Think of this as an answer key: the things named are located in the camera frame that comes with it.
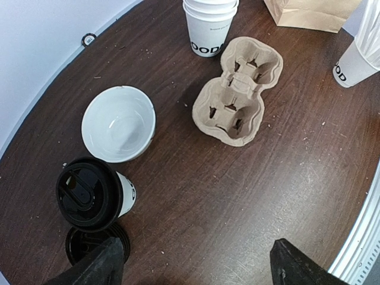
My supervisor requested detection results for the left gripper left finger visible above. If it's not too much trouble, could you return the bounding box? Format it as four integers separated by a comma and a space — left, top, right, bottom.
50, 237, 124, 284

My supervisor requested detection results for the stack of white paper cups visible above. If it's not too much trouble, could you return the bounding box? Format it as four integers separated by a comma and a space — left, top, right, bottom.
182, 1, 239, 58

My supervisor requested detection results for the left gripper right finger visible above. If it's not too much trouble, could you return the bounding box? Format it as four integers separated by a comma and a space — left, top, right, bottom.
270, 238, 345, 285

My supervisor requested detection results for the single white paper cup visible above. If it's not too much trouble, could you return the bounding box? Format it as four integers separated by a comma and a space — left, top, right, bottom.
116, 172, 137, 217

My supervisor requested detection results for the white round bowl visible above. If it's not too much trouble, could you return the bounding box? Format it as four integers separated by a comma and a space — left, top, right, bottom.
81, 85, 156, 163

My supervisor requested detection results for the cardboard cup carrier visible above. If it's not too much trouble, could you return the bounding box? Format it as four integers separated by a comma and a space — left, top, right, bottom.
192, 36, 283, 147

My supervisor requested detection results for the brown paper bag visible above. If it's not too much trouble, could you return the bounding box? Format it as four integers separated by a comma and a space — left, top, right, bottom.
264, 0, 360, 33

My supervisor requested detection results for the paper cup holding straws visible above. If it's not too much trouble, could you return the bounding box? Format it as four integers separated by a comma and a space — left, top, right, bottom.
332, 37, 379, 88

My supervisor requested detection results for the stack of black lids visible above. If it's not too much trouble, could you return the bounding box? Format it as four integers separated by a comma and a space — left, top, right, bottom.
65, 223, 131, 265

